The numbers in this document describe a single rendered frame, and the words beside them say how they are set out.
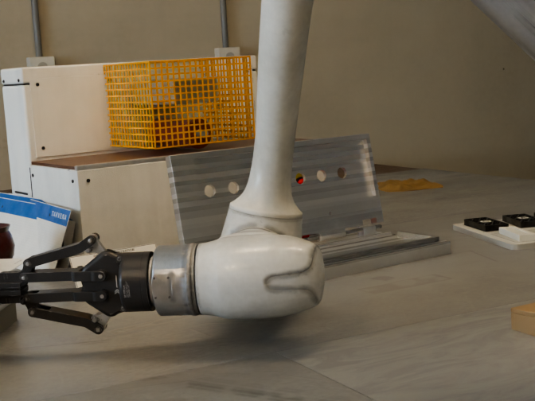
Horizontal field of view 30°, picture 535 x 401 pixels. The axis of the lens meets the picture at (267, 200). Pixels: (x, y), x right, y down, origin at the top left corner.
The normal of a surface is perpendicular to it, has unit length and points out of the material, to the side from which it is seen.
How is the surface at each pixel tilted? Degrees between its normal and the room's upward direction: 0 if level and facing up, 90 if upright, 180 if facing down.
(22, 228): 63
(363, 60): 90
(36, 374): 0
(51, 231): 69
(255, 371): 0
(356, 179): 79
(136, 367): 0
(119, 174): 90
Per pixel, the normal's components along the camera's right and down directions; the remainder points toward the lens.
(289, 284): 0.09, 0.12
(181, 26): 0.46, 0.09
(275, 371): -0.06, -0.99
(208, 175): 0.54, -0.11
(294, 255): 0.15, -0.55
